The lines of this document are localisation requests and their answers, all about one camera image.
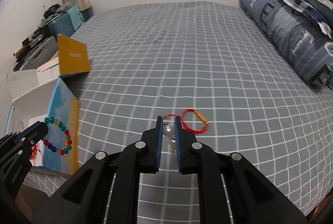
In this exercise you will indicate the grey suitcase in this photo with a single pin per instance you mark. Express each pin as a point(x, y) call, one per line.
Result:
point(40, 54)

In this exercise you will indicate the grey checked bed sheet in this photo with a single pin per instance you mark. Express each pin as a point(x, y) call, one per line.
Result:
point(158, 59)

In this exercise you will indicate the clutter pile on suitcases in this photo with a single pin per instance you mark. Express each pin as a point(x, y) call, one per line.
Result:
point(49, 14)

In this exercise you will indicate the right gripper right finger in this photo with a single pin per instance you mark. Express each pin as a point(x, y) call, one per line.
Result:
point(231, 189)

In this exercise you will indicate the blue yellow cardboard box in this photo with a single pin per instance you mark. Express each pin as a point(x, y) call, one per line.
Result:
point(42, 95)

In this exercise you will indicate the white pearl earrings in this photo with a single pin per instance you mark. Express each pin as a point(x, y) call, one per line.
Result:
point(169, 132)

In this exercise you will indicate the teal suitcase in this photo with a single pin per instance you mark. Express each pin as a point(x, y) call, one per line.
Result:
point(66, 23)

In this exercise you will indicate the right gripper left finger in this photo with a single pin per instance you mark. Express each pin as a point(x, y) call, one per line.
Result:
point(105, 189)

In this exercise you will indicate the folded blue grey duvet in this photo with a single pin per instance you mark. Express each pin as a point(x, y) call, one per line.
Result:
point(300, 43)

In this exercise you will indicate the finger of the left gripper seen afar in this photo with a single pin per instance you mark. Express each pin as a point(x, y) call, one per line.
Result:
point(32, 135)

